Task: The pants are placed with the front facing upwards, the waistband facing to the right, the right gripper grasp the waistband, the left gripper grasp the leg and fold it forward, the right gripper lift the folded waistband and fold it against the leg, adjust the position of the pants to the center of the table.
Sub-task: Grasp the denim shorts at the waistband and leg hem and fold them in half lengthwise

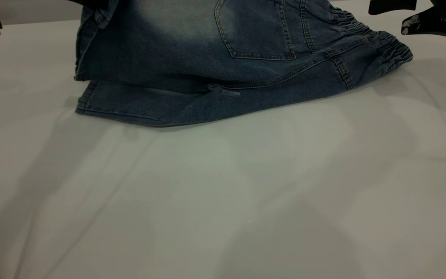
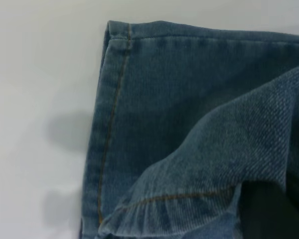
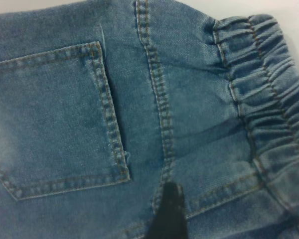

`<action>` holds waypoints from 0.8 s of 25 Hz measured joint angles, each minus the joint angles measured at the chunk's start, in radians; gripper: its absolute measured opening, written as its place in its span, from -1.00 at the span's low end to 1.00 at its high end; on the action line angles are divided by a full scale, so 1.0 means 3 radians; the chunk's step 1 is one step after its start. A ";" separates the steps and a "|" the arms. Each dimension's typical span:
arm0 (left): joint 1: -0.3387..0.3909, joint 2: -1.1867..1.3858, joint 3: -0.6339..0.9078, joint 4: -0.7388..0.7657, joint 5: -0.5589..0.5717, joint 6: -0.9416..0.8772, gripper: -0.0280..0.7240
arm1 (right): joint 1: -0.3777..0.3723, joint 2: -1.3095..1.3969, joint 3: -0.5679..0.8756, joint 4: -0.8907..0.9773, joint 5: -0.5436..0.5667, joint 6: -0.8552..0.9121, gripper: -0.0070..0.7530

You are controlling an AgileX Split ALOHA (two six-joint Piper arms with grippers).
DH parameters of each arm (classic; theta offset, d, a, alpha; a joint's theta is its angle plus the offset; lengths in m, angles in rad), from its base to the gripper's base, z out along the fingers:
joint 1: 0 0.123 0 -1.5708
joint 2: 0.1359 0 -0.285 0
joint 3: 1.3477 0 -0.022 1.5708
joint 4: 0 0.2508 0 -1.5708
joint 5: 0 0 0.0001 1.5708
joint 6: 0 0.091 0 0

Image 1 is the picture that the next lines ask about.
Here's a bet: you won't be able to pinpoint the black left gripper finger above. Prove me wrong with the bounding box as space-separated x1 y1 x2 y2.
68 0 109 9

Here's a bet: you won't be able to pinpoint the blue faded denim pants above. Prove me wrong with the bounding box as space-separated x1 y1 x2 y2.
74 0 414 127

